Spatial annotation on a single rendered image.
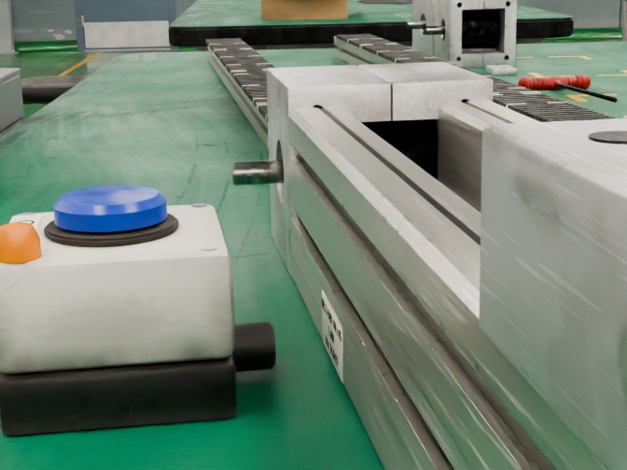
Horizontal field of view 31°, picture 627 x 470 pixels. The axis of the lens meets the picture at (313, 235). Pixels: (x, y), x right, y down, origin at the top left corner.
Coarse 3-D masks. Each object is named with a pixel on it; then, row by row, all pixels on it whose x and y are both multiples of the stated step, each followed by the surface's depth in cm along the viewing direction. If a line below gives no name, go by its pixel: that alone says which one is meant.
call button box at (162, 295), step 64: (64, 256) 37; (128, 256) 37; (192, 256) 37; (0, 320) 36; (64, 320) 37; (128, 320) 37; (192, 320) 37; (0, 384) 37; (64, 384) 37; (128, 384) 37; (192, 384) 38
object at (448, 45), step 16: (448, 0) 147; (464, 0) 146; (480, 0) 147; (496, 0) 147; (512, 0) 147; (448, 16) 148; (464, 16) 149; (480, 16) 150; (496, 16) 150; (512, 16) 147; (432, 32) 151; (448, 32) 148; (464, 32) 149; (480, 32) 149; (496, 32) 150; (512, 32) 148; (448, 48) 149; (464, 48) 152; (480, 48) 153; (496, 48) 152; (512, 48) 149; (464, 64) 148; (480, 64) 149; (496, 64) 149; (512, 64) 149
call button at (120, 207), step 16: (80, 192) 40; (96, 192) 40; (112, 192) 40; (128, 192) 40; (144, 192) 40; (64, 208) 39; (80, 208) 38; (96, 208) 38; (112, 208) 38; (128, 208) 38; (144, 208) 39; (160, 208) 39; (64, 224) 39; (80, 224) 38; (96, 224) 38; (112, 224) 38; (128, 224) 38; (144, 224) 39
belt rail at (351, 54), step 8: (336, 40) 166; (336, 48) 167; (344, 48) 160; (352, 48) 154; (360, 48) 148; (336, 56) 167; (344, 56) 160; (352, 56) 158; (360, 56) 148; (368, 56) 143; (376, 56) 138; (352, 64) 154
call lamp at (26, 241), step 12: (0, 228) 36; (12, 228) 36; (24, 228) 36; (0, 240) 36; (12, 240) 36; (24, 240) 36; (36, 240) 37; (0, 252) 36; (12, 252) 36; (24, 252) 36; (36, 252) 37
